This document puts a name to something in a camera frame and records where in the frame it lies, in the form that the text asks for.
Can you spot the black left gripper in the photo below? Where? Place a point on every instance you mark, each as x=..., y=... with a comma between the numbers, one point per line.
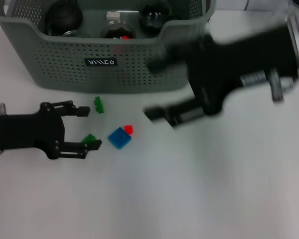
x=27, y=130

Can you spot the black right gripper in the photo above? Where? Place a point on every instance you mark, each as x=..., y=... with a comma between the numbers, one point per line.
x=239, y=64

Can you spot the green toy brick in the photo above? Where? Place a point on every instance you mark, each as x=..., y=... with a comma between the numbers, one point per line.
x=99, y=105
x=88, y=138

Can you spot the blue square toy plate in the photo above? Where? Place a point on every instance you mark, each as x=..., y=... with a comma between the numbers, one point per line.
x=119, y=138

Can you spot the small red toy brick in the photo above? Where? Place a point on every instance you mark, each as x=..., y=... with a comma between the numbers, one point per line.
x=124, y=37
x=128, y=129

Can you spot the white toy brick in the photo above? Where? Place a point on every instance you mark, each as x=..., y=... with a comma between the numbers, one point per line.
x=112, y=15

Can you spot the grey-green perforated storage bin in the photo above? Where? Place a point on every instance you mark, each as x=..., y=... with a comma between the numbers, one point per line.
x=102, y=69

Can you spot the black round teapot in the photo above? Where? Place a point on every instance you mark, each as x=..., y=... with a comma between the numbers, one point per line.
x=64, y=17

